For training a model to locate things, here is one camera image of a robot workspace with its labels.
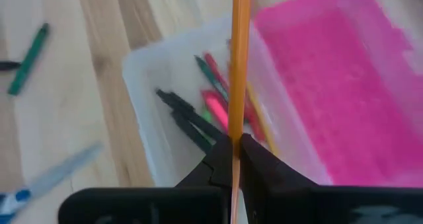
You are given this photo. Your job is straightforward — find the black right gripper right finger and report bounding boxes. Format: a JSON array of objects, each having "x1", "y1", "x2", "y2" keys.
[{"x1": 239, "y1": 133, "x2": 423, "y2": 224}]

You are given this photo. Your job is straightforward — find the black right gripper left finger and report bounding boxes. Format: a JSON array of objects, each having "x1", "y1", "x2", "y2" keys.
[{"x1": 58, "y1": 134, "x2": 234, "y2": 224}]

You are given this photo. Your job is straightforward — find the thick black marker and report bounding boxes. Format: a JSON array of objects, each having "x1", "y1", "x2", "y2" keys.
[{"x1": 170, "y1": 110, "x2": 214, "y2": 154}]

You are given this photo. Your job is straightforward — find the blue handled scissors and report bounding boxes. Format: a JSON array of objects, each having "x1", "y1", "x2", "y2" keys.
[{"x1": 0, "y1": 141, "x2": 105, "y2": 224}]

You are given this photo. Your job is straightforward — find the yellow wooden pencil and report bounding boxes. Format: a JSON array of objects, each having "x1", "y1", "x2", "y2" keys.
[{"x1": 246, "y1": 81, "x2": 280, "y2": 156}]

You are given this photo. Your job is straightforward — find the black pen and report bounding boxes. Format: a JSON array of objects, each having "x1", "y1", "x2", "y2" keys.
[
  {"x1": 0, "y1": 61, "x2": 22, "y2": 71},
  {"x1": 155, "y1": 89, "x2": 229, "y2": 142}
]

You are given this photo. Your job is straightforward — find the green highlighter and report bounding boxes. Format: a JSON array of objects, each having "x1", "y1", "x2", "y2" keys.
[{"x1": 201, "y1": 108, "x2": 214, "y2": 124}]

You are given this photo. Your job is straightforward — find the pink highlighter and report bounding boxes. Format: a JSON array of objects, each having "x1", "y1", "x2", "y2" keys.
[{"x1": 200, "y1": 89, "x2": 229, "y2": 132}]

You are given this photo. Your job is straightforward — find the clear box with pink lid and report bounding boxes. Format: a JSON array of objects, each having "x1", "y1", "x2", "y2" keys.
[{"x1": 121, "y1": 0, "x2": 423, "y2": 188}]

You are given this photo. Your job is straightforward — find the red crayon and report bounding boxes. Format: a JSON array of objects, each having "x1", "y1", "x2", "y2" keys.
[{"x1": 203, "y1": 52, "x2": 231, "y2": 93}]

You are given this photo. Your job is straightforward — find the orange pencil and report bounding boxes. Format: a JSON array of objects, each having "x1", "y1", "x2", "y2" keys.
[{"x1": 227, "y1": 0, "x2": 254, "y2": 224}]

